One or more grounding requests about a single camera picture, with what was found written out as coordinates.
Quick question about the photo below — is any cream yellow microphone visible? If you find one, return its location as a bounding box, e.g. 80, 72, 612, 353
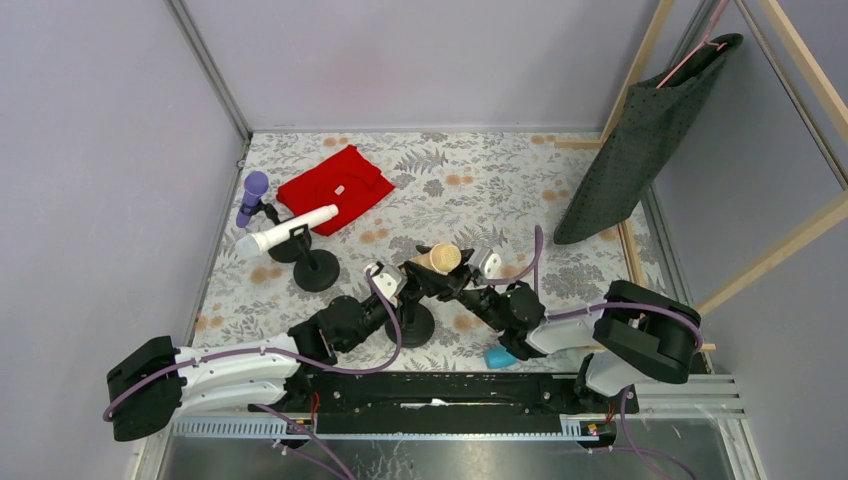
403, 243, 462, 275

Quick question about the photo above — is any black mic stand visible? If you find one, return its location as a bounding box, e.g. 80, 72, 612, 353
290, 225, 340, 293
235, 201, 302, 263
390, 299, 435, 348

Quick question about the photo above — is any white microphone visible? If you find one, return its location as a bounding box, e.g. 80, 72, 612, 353
235, 204, 339, 259

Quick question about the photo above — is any purple microphone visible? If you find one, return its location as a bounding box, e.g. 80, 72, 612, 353
236, 171, 269, 228

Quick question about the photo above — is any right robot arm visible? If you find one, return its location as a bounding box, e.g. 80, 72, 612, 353
404, 244, 704, 398

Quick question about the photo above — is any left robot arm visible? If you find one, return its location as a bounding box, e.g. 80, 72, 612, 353
102, 263, 424, 442

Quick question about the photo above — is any teal blue microphone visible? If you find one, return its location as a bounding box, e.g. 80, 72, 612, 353
483, 347, 518, 370

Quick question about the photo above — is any floral table mat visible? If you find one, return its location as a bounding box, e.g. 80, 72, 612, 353
193, 132, 633, 371

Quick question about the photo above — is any red folded cloth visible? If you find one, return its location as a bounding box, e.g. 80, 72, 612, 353
276, 145, 395, 237

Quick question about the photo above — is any dark grey hanging cloth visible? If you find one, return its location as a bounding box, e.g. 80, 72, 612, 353
553, 33, 744, 245

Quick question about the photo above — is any pink clothes hanger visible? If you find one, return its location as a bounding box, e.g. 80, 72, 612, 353
656, 0, 729, 89

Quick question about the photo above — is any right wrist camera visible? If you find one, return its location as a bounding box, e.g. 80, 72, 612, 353
467, 247, 502, 280

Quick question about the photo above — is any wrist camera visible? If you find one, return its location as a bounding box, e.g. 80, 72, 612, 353
467, 247, 502, 280
364, 262, 407, 302

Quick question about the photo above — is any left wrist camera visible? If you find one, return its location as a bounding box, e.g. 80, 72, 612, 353
364, 262, 407, 302

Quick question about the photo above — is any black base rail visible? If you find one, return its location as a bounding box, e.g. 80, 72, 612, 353
270, 372, 609, 435

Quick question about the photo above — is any wooden frame rack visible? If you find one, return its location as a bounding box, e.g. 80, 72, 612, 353
553, 1, 847, 314

